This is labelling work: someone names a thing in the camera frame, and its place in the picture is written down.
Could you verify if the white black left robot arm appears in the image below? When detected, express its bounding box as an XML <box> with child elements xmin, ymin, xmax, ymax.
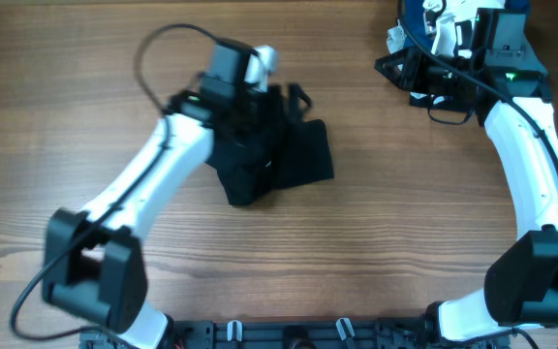
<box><xmin>42</xmin><ymin>39</ymin><xmax>286</xmax><ymax>348</ymax></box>

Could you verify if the black polo shirt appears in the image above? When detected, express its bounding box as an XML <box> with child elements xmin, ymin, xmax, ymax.
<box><xmin>204</xmin><ymin>84</ymin><xmax>336</xmax><ymax>207</ymax></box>

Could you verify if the navy blue folded shirt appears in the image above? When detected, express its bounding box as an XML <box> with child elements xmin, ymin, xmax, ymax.
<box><xmin>404</xmin><ymin>0</ymin><xmax>531</xmax><ymax>48</ymax></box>

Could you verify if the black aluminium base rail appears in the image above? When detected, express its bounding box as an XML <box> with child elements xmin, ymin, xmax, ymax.
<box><xmin>78</xmin><ymin>317</ymin><xmax>511</xmax><ymax>349</ymax></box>

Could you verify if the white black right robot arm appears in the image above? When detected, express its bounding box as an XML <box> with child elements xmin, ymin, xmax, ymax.
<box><xmin>375</xmin><ymin>1</ymin><xmax>558</xmax><ymax>348</ymax></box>

